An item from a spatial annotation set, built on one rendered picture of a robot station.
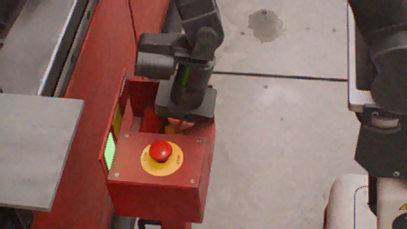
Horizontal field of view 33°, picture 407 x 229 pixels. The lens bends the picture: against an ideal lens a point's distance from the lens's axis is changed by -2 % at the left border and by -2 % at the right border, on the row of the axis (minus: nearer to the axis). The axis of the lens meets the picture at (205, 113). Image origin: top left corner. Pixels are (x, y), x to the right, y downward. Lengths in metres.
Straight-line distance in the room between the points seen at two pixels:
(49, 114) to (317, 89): 1.44
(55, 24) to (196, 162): 0.37
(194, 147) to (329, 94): 1.16
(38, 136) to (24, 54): 0.32
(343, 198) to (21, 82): 0.87
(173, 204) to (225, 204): 0.85
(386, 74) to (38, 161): 0.49
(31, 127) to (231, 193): 1.16
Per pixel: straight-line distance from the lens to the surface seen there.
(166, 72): 1.10
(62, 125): 0.97
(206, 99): 1.20
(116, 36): 1.62
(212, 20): 1.06
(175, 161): 1.17
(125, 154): 1.19
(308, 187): 2.07
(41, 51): 1.25
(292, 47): 2.42
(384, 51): 0.64
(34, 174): 0.93
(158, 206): 1.21
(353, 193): 1.74
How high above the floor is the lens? 1.73
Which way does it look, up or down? 51 degrees down
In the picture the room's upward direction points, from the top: 5 degrees counter-clockwise
